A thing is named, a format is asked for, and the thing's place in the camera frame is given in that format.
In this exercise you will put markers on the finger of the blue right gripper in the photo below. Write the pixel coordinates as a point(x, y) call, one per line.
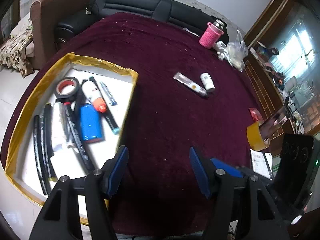
point(227, 168)

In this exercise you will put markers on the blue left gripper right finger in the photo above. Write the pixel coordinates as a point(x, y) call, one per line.
point(203, 169)

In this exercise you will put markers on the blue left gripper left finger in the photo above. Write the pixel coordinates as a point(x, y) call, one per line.
point(116, 169)

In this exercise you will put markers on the blue cylindrical battery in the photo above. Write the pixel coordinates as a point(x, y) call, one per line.
point(91, 129)

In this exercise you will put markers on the clear blue pen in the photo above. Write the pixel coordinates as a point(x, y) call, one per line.
point(108, 93)

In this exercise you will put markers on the white foam box yellow tape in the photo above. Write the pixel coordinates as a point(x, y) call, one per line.
point(18, 148)

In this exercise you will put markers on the white bottle orange cap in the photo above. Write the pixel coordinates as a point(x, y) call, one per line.
point(91, 93)

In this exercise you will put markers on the black electrical tape roll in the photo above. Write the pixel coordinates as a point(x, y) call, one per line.
point(67, 89)

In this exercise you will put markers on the black marker teal cap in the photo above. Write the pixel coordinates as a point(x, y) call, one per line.
point(105, 111)

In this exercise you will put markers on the silver floral tube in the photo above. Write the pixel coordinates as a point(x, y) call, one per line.
point(62, 138)

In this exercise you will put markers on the black marker white cap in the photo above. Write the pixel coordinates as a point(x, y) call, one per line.
point(46, 133)

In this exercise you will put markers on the white paper sheet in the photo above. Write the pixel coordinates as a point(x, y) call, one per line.
point(258, 163)

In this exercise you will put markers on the black marker red cap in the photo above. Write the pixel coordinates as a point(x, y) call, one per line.
point(75, 133)

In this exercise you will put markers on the black pen on paper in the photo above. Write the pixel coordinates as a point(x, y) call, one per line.
point(268, 167)

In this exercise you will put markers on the yellow packing tape roll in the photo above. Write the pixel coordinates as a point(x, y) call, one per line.
point(255, 140)

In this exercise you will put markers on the smartphone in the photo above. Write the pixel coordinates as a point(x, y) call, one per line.
point(274, 122)

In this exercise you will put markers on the red plastic packet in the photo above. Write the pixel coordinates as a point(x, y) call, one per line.
point(256, 116)

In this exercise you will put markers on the dark red tablecloth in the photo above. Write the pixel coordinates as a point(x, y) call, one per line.
point(158, 194)

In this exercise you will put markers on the brick pattern cabinet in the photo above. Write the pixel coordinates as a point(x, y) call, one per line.
point(271, 101)

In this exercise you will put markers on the small white pill bottle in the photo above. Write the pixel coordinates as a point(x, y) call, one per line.
point(207, 82)

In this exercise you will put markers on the white cream tube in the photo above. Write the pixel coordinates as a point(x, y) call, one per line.
point(190, 84)

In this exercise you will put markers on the clear plastic bag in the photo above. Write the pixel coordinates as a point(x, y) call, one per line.
point(237, 51)

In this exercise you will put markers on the white stuffed toy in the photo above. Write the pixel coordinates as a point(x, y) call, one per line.
point(221, 50)

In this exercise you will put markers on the pink knit covered bottle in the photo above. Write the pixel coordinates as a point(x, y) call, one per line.
point(211, 35)

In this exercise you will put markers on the floral blanket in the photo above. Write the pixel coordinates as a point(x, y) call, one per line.
point(14, 49)

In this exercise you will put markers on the black leather sofa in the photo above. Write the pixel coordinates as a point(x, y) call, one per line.
point(168, 11)

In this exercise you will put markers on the brown armchair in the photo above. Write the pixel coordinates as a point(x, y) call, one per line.
point(45, 15)

